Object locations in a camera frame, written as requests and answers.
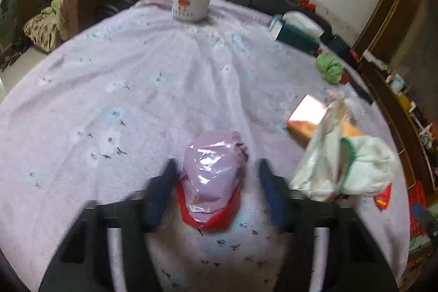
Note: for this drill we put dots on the green crumpled cloth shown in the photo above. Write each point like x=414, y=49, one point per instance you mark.
x=328, y=68

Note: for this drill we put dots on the white cup with red print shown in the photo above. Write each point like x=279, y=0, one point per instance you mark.
x=190, y=6

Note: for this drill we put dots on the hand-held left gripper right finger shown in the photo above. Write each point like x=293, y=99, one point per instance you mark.
x=271, y=191

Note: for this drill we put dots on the clear plastic bag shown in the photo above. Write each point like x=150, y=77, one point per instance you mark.
x=321, y=158

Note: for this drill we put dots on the small red packet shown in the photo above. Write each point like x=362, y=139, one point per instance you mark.
x=383, y=199

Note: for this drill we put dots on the orange medicine box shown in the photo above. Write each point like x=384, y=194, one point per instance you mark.
x=304, y=117

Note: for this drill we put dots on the patterned brown cloth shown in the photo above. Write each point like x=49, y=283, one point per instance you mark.
x=41, y=28

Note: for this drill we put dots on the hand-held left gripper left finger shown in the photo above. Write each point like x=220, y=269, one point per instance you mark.
x=162, y=198

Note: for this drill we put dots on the red toy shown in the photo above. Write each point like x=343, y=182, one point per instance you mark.
x=305, y=3

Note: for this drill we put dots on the black remote control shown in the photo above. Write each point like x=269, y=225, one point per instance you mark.
x=362, y=93

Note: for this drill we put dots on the dark green tissue box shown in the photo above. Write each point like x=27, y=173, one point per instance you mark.
x=297, y=39

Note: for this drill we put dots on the pink plastic wrapper red edge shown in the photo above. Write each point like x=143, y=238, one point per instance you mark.
x=208, y=169

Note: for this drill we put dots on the red plastic basket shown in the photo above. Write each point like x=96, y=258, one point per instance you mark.
x=418, y=210

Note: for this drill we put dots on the white cloth with green trim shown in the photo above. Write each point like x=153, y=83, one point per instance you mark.
x=373, y=165

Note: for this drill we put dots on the wooden cabinet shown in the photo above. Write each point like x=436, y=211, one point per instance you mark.
x=390, y=21

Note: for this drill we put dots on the teal jar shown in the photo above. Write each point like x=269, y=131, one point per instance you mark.
x=397, y=84

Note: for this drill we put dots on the purple floral blanket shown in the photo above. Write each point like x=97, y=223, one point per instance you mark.
x=137, y=90

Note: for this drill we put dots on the dark bag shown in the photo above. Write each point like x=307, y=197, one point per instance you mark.
x=340, y=47

